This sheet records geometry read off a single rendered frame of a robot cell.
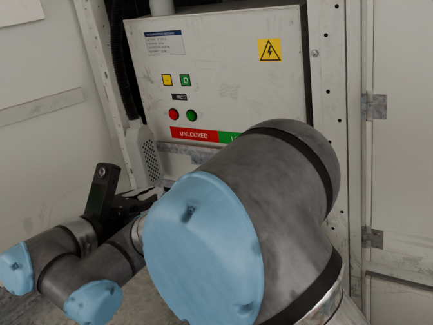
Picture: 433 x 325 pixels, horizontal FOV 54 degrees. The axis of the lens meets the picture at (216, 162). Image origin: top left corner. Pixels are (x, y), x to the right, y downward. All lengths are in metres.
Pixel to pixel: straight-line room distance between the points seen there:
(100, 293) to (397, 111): 0.59
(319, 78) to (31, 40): 0.73
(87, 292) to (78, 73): 0.73
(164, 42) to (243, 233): 0.86
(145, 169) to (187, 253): 0.87
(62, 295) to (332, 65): 0.62
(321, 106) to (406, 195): 0.24
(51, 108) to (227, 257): 0.98
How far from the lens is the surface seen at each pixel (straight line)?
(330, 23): 0.85
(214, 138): 1.11
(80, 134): 1.28
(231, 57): 1.00
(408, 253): 0.99
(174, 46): 1.09
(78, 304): 0.66
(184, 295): 0.34
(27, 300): 1.13
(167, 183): 1.28
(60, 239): 0.75
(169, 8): 1.14
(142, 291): 1.02
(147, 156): 1.17
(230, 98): 1.04
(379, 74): 0.82
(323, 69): 0.87
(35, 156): 1.26
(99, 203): 0.81
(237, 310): 0.31
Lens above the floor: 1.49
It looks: 25 degrees down
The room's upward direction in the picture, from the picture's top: 9 degrees counter-clockwise
